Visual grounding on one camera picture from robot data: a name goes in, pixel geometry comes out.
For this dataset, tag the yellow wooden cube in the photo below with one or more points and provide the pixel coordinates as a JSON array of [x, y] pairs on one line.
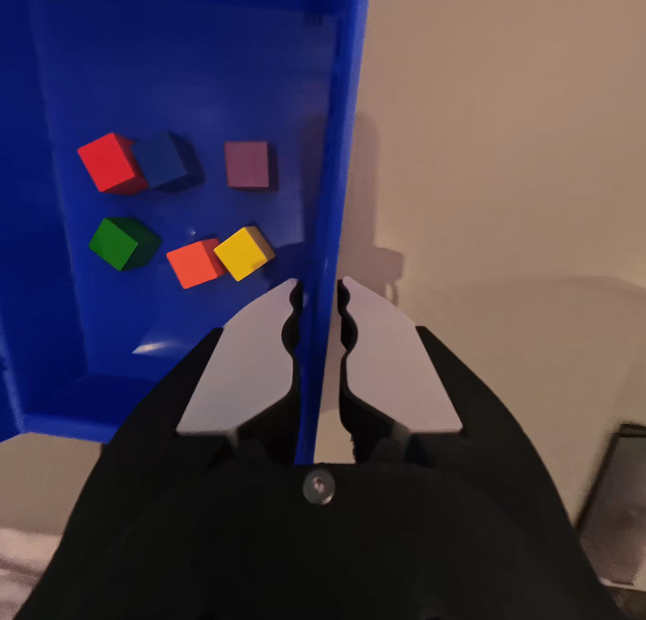
[[242, 254]]

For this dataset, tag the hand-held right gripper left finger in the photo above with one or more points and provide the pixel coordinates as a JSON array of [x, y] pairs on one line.
[[237, 372]]

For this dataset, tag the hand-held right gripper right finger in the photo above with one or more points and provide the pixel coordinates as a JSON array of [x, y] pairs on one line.
[[398, 372]]

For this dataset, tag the red wooden cube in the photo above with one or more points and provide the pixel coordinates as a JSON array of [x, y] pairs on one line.
[[108, 161]]

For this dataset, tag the green wooden cube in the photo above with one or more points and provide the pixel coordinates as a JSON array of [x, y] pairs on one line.
[[116, 244]]

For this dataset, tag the purple wooden cube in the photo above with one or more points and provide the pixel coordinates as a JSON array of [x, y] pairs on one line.
[[246, 163]]

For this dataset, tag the blue wooden cube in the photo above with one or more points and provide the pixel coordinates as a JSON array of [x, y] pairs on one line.
[[161, 158]]

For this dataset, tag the blue plastic bin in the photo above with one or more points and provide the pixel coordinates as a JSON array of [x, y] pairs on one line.
[[176, 75]]

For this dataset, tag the orange wooden cube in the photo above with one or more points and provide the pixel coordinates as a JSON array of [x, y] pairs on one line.
[[194, 264]]

